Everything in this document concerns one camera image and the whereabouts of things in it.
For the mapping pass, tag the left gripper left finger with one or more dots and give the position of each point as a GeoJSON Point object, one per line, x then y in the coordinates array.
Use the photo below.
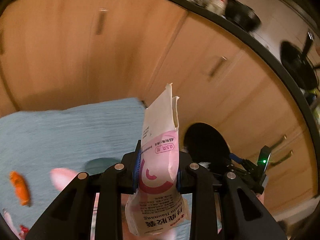
{"type": "Point", "coordinates": [70, 215]}

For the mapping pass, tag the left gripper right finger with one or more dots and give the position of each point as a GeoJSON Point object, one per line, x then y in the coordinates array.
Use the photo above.
{"type": "Point", "coordinates": [223, 207]}

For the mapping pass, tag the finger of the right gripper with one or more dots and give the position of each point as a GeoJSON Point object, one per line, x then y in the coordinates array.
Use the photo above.
{"type": "Point", "coordinates": [235, 158]}

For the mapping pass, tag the pink white medicine box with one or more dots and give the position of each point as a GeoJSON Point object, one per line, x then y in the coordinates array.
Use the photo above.
{"type": "Point", "coordinates": [157, 206]}

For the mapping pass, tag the black round trash bin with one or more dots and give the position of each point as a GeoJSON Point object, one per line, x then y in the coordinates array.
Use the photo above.
{"type": "Point", "coordinates": [205, 144]}

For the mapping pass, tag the wooden kitchen cabinets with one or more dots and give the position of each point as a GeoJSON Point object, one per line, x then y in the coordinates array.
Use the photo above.
{"type": "Point", "coordinates": [57, 54]}

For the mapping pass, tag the right hand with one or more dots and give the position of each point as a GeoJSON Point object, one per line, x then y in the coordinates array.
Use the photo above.
{"type": "Point", "coordinates": [261, 197]}

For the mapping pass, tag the orange peel piece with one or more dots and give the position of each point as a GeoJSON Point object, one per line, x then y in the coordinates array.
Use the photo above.
{"type": "Point", "coordinates": [20, 187]}

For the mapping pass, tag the teal floral tablecloth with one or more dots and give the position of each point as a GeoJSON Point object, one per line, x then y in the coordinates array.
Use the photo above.
{"type": "Point", "coordinates": [87, 138]}

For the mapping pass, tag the black frying pan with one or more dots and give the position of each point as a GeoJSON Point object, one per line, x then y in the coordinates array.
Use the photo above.
{"type": "Point", "coordinates": [298, 65]}

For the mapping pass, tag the black wok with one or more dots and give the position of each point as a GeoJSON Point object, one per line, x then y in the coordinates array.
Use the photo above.
{"type": "Point", "coordinates": [242, 16]}

